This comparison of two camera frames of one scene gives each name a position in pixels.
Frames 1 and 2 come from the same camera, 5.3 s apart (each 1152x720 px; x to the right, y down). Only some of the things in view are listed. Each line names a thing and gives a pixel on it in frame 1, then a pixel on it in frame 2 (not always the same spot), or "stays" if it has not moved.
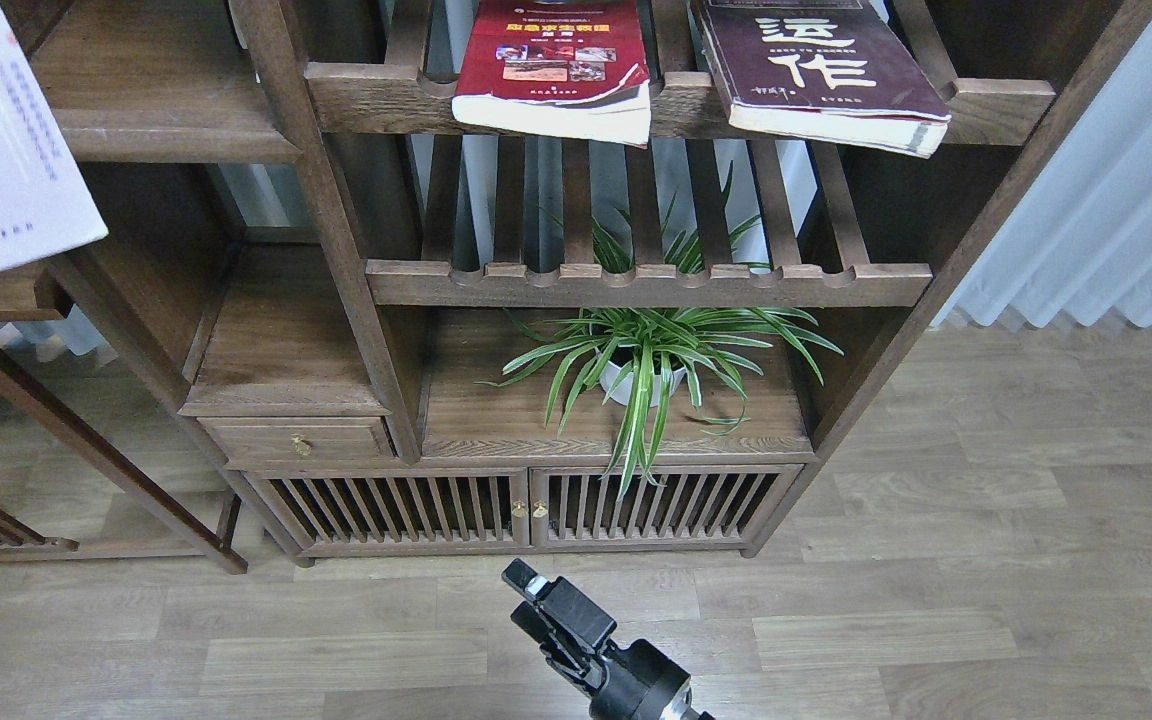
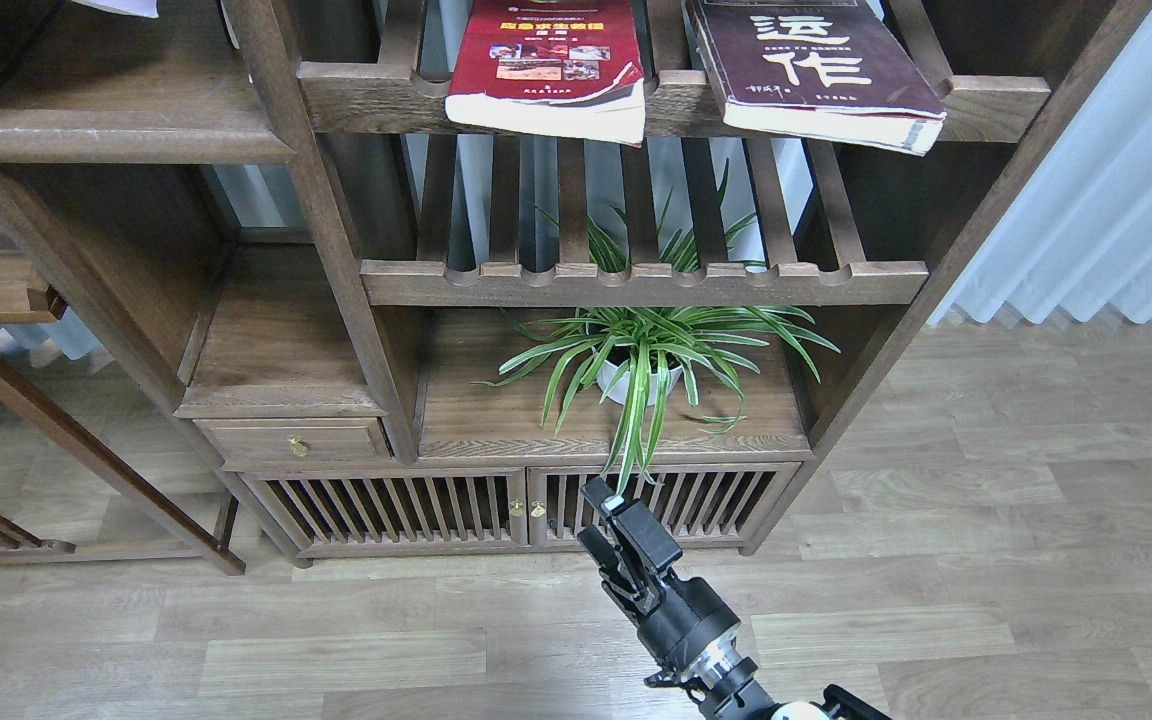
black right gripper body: [631, 681] -> [679, 619]
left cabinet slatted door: [400, 512] stays
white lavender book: [11, 188] -> [140, 8]
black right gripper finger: [523, 578] -> [602, 496]
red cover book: [569, 68] stays
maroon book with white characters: [835, 72] stays
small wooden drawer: [301, 439] stays
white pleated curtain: [1122, 216] stays
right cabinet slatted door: [699, 506] stays
